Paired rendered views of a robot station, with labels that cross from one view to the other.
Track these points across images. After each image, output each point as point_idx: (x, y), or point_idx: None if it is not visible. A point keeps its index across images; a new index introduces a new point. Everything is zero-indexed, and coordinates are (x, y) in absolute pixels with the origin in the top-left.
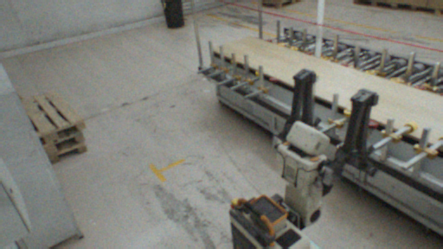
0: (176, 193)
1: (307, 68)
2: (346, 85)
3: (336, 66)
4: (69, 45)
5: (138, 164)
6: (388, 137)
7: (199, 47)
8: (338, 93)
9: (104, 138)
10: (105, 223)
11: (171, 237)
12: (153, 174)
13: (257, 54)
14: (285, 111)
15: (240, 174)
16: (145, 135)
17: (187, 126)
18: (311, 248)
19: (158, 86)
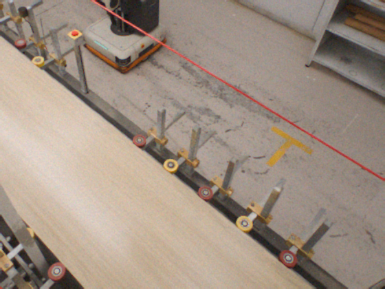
0: (246, 113)
1: (71, 182)
2: (18, 120)
3: (12, 190)
4: None
5: (328, 151)
6: (17, 12)
7: (379, 282)
8: (38, 98)
9: None
10: (296, 78)
11: (224, 71)
12: (294, 137)
13: (195, 273)
14: (119, 113)
15: (181, 144)
16: (375, 220)
17: (315, 252)
18: (101, 38)
19: None
